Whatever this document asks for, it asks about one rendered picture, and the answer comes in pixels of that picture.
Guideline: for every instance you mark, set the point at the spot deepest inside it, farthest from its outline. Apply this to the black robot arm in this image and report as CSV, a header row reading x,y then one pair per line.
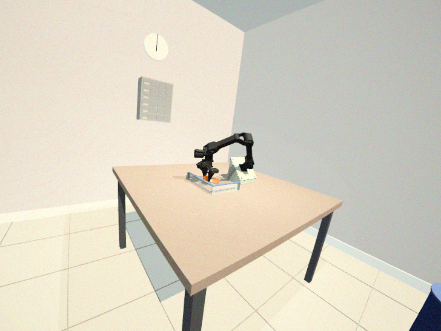
x,y
213,147

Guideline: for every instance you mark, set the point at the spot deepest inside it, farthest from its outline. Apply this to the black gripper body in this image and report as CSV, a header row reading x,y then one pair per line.
x,y
210,169

